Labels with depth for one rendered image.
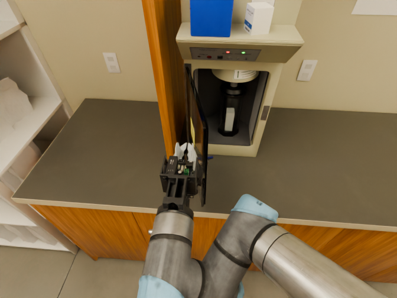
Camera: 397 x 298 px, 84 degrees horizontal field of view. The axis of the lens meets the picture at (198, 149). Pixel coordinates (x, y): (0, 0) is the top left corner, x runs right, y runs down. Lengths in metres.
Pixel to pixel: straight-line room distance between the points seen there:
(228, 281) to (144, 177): 0.67
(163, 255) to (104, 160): 0.79
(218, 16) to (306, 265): 0.53
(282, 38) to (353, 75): 0.86
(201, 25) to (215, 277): 0.54
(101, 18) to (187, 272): 1.16
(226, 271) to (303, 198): 0.65
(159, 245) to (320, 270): 0.23
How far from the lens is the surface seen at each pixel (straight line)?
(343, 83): 1.46
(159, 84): 0.73
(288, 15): 0.74
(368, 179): 1.21
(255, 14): 0.63
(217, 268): 0.42
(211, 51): 0.67
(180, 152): 0.55
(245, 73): 0.82
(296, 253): 0.36
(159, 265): 0.38
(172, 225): 0.39
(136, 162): 1.05
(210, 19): 0.61
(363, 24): 1.34
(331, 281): 0.34
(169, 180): 0.44
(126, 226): 1.20
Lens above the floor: 1.73
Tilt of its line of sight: 47 degrees down
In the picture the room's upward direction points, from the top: straight up
